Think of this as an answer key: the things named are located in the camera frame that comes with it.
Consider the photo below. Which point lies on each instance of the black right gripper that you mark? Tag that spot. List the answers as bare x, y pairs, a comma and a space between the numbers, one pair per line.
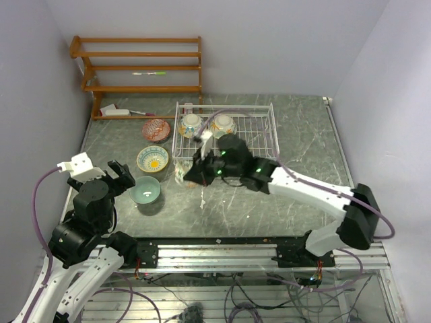
196, 173

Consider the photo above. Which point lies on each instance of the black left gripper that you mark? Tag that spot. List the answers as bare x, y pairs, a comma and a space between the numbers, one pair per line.
124, 180

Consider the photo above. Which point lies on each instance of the orange floral bowl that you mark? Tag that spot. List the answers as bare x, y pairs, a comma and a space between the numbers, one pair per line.
190, 125
181, 168
221, 125

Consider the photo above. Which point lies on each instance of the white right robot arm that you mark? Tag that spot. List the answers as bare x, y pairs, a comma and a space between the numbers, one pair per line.
355, 210

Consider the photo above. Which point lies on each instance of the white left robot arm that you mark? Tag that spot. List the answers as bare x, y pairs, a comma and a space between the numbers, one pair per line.
82, 251

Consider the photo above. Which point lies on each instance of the wooden shelf rack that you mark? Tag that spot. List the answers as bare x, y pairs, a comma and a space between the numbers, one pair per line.
90, 81

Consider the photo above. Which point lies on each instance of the plain light teal bowl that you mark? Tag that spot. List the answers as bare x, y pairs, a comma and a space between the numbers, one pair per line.
146, 190

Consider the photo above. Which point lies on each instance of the blue yellow patterned bowl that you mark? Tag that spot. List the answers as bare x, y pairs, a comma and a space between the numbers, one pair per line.
152, 159

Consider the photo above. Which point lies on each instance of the red patterned bowl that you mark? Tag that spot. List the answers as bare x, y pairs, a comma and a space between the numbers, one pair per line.
156, 130

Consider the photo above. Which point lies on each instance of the small red white card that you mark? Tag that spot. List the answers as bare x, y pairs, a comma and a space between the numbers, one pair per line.
187, 108

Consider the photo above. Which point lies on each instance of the white red box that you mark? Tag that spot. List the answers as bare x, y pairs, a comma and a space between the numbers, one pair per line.
112, 110

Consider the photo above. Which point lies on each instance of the pink white pen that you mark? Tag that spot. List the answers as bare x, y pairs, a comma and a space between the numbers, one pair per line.
141, 113

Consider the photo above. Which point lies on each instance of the green white pen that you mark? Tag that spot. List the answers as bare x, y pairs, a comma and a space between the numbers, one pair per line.
149, 73

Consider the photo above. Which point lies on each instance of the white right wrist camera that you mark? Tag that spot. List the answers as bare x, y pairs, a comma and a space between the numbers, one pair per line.
205, 143

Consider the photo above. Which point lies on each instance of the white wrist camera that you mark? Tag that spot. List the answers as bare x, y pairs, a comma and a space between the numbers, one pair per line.
81, 169
205, 143

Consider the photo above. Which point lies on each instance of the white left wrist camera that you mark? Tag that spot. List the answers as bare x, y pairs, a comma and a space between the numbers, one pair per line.
81, 169

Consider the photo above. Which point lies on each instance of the white wire dish rack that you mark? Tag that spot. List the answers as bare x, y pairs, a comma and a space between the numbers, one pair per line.
255, 125

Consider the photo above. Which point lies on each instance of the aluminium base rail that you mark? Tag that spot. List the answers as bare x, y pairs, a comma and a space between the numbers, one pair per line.
266, 257

